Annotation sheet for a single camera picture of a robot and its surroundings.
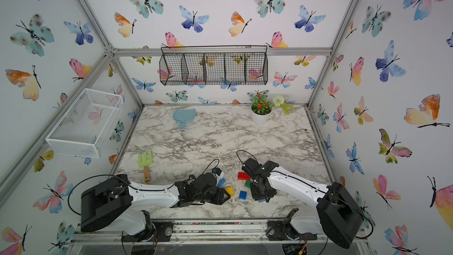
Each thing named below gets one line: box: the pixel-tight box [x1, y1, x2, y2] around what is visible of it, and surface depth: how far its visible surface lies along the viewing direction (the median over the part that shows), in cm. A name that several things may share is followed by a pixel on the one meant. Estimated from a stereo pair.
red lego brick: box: [237, 171, 251, 181], surface depth 90 cm
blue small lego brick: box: [238, 190, 248, 201], surface depth 84 cm
